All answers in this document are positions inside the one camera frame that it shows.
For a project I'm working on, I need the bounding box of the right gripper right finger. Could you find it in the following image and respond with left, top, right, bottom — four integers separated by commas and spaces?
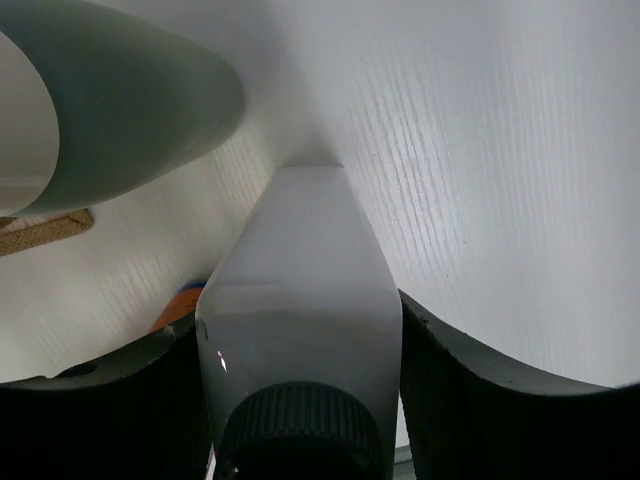
400, 293, 639, 479

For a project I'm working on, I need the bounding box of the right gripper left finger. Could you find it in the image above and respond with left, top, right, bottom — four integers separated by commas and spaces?
1, 315, 211, 479

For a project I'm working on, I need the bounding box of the orange bottle blue cap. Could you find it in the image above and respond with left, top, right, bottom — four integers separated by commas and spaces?
149, 281, 205, 332

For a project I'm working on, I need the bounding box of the white tube black cap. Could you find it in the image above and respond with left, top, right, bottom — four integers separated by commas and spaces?
195, 166, 403, 479

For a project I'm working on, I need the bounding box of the burlap canvas tote bag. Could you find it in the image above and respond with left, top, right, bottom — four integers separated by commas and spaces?
0, 209, 94, 257

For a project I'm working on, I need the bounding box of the beige pump dispenser bottle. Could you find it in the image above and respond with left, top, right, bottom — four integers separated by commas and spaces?
1, 1, 245, 217

